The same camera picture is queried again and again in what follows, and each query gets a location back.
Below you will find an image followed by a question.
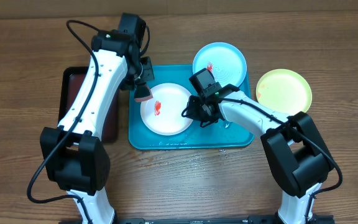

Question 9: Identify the white plate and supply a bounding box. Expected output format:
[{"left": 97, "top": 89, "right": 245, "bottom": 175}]
[{"left": 140, "top": 83, "right": 193, "bottom": 136}]

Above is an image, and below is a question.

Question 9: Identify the yellow-green plate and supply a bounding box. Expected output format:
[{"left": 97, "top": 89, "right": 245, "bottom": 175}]
[{"left": 255, "top": 69, "right": 313, "bottom": 115}]

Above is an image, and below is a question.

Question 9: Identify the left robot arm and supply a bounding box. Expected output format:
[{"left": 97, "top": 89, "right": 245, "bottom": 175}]
[{"left": 27, "top": 13, "right": 154, "bottom": 223}]

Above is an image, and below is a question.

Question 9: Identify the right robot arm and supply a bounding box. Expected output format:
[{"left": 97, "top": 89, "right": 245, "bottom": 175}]
[{"left": 181, "top": 68, "right": 338, "bottom": 223}]

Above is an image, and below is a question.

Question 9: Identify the black rectangular tray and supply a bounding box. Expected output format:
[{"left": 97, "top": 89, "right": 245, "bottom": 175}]
[{"left": 58, "top": 67, "right": 119, "bottom": 142}]

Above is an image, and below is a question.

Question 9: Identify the light blue plate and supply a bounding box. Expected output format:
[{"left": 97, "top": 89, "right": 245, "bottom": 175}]
[{"left": 193, "top": 42, "right": 247, "bottom": 87}]

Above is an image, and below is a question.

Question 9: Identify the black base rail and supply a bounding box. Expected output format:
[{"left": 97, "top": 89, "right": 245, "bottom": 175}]
[{"left": 59, "top": 214, "right": 335, "bottom": 224}]

